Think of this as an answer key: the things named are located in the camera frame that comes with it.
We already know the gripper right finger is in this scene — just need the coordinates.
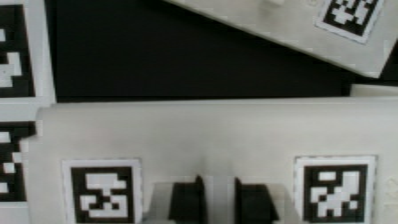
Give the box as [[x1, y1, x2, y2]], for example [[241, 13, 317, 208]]
[[235, 179, 280, 224]]

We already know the white small door panel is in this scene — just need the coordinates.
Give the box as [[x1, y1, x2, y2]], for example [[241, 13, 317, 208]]
[[166, 0, 398, 78]]

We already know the white cabinet top block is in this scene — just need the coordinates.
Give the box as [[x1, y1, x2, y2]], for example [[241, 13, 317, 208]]
[[351, 84, 398, 97]]

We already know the white cabinet door panel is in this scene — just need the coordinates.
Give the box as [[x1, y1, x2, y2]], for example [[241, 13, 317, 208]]
[[24, 97, 398, 224]]

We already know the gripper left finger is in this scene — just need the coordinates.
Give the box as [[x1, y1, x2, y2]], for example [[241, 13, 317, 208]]
[[169, 177, 209, 224]]

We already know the white flat marker plate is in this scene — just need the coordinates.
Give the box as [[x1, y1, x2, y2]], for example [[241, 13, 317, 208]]
[[0, 0, 56, 224]]

